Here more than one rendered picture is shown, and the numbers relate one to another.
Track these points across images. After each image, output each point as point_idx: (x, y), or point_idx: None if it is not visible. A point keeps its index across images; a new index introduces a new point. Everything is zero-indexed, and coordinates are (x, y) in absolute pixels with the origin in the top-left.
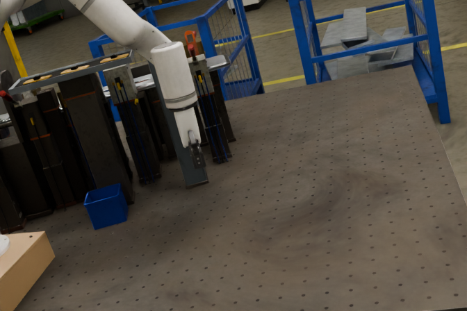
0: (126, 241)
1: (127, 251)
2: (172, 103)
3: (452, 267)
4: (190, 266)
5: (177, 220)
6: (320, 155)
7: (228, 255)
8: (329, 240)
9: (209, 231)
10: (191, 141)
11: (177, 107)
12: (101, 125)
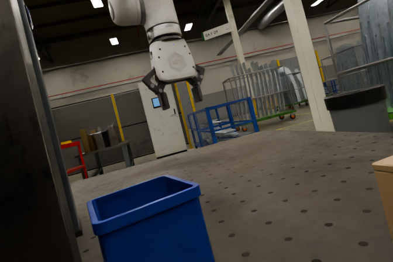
0: (256, 204)
1: (283, 189)
2: (180, 29)
3: (247, 136)
4: (284, 157)
5: None
6: (86, 192)
7: (258, 157)
8: (230, 150)
9: (221, 174)
10: (201, 66)
11: (181, 35)
12: (26, 41)
